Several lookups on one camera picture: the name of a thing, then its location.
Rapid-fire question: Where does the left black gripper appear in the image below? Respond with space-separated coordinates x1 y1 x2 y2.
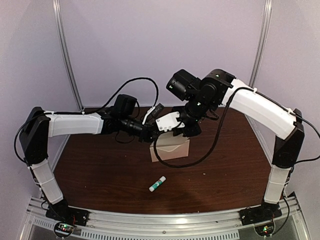
120 115 169 143

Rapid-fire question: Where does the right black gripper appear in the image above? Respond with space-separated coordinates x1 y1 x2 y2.
171 94 214 138

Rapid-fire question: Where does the beige envelope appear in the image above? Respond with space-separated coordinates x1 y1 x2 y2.
156 131 190 161

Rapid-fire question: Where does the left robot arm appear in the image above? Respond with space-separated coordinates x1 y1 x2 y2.
14 94 163 222

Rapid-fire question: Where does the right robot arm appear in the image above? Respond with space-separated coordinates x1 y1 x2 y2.
166 69 305 221

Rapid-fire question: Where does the green white glue stick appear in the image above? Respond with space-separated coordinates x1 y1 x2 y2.
149 176 166 192

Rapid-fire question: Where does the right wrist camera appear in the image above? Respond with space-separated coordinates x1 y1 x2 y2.
155 111 180 132

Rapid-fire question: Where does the aluminium front rail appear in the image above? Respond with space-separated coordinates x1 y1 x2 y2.
17 197 310 240

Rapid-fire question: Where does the left black cable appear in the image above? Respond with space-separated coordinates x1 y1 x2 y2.
14 77 160 161

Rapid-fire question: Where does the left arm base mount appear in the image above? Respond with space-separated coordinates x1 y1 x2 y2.
45 198 90 227

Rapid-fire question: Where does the right aluminium frame post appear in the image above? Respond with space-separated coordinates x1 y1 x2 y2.
249 0 273 87

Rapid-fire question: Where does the aluminium frame post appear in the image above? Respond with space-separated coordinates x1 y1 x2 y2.
52 0 84 111
249 0 273 87

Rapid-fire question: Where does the left aluminium frame post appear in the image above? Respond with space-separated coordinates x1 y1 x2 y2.
52 0 84 111

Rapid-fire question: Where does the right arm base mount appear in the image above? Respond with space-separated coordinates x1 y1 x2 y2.
239 200 282 226

